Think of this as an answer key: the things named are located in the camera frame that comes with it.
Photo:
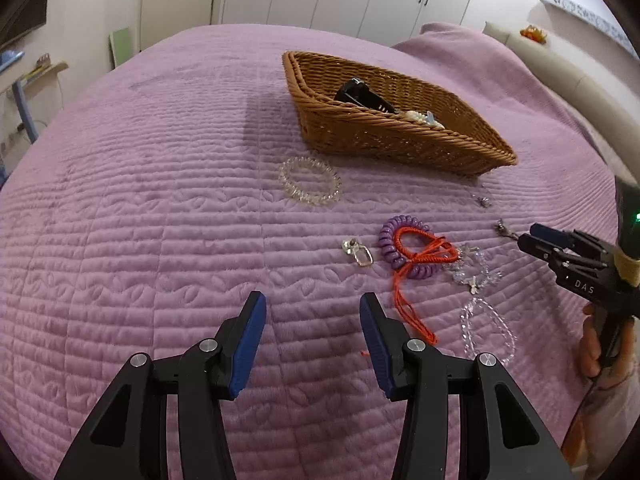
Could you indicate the small silver earring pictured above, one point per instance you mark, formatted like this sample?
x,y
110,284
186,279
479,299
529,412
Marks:
x,y
503,229
482,202

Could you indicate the white door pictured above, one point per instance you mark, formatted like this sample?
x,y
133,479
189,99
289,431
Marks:
x,y
175,0

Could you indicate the person's right hand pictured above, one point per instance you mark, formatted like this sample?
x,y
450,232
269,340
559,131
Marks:
x,y
592,347

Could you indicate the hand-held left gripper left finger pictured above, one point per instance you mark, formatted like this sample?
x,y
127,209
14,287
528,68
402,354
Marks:
x,y
247,345

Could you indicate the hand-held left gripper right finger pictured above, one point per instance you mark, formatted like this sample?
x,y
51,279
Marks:
x,y
376,347

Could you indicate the purple quilted blanket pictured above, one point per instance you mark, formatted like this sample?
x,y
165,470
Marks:
x,y
150,210

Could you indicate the person's right forearm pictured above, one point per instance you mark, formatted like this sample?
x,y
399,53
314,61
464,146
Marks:
x,y
607,425

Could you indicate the blue frame desk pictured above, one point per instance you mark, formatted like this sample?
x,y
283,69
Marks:
x,y
25,95

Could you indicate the white lace cloth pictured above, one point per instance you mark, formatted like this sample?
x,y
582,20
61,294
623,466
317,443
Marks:
x,y
590,17

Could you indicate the dark wall screen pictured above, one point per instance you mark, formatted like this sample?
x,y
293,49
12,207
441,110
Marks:
x,y
25,10

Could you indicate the beige padded headboard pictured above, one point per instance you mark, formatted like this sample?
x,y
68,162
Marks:
x,y
575,85

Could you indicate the green board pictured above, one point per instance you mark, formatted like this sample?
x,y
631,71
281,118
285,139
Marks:
x,y
125,47

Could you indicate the orange toy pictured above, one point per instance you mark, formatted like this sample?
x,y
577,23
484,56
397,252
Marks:
x,y
533,33

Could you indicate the brown wicker basket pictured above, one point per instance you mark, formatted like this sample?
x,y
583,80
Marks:
x,y
415,132

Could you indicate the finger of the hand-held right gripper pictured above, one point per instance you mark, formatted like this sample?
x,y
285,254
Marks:
x,y
531,246
545,233

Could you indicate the black hair clip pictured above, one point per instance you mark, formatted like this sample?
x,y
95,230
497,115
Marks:
x,y
361,95

